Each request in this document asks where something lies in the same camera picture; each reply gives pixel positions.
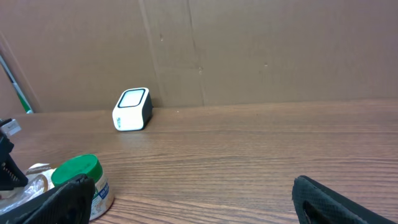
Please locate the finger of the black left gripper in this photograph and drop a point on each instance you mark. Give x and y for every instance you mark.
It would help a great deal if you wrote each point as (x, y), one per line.
(11, 176)

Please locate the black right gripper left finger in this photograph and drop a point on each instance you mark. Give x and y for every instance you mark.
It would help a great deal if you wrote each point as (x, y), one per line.
(67, 203)

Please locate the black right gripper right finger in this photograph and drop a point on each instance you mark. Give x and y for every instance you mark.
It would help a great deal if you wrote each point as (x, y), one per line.
(317, 204)

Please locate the brown clear snack bag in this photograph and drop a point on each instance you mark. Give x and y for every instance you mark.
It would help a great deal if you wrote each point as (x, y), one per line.
(39, 182)

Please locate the white barcode scanner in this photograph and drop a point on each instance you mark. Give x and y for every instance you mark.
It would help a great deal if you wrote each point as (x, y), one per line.
(133, 110)

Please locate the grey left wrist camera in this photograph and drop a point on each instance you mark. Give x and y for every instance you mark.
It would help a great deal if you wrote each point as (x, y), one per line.
(9, 127)

